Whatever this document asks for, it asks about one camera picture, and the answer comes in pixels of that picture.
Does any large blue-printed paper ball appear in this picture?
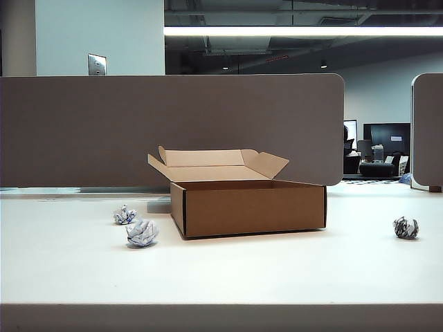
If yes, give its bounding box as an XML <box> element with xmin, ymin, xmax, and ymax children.
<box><xmin>125</xmin><ymin>219</ymin><xmax>160</xmax><ymax>248</ymax></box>

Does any small blue-printed paper ball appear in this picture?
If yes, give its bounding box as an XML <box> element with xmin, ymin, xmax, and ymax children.
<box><xmin>112</xmin><ymin>204</ymin><xmax>136</xmax><ymax>225</ymax></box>

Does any black-printed paper ball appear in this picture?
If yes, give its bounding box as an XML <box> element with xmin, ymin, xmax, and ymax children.
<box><xmin>392</xmin><ymin>216</ymin><xmax>419</xmax><ymax>240</ymax></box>

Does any brown open cardboard box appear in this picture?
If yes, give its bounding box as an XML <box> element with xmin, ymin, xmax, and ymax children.
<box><xmin>147</xmin><ymin>145</ymin><xmax>327</xmax><ymax>240</ymax></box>

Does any white-framed monitor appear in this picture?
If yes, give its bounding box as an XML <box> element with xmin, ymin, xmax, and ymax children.
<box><xmin>343</xmin><ymin>119</ymin><xmax>358</xmax><ymax>145</ymax></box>

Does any grey office chair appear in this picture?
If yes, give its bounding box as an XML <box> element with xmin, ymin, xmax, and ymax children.
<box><xmin>357</xmin><ymin>139</ymin><xmax>372</xmax><ymax>160</ymax></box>

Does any long linear ceiling light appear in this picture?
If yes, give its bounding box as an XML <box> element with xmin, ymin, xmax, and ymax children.
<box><xmin>163</xmin><ymin>26</ymin><xmax>443</xmax><ymax>37</ymax></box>

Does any black round ottoman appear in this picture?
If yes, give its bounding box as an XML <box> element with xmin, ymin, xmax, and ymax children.
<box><xmin>359</xmin><ymin>162</ymin><xmax>397</xmax><ymax>177</ymax></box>

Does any wide grey desk divider panel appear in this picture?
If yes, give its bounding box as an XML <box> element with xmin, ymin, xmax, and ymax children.
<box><xmin>0</xmin><ymin>73</ymin><xmax>346</xmax><ymax>187</ymax></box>

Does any grey divider panel white edge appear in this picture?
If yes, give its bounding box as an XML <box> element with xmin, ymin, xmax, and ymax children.
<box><xmin>410</xmin><ymin>72</ymin><xmax>443</xmax><ymax>192</ymax></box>

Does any metal wall switch plate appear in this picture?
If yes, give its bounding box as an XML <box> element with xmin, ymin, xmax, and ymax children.
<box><xmin>87</xmin><ymin>53</ymin><xmax>107</xmax><ymax>76</ymax></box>

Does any black wall display screen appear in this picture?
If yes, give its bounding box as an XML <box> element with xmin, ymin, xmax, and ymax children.
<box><xmin>363</xmin><ymin>122</ymin><xmax>412</xmax><ymax>154</ymax></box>

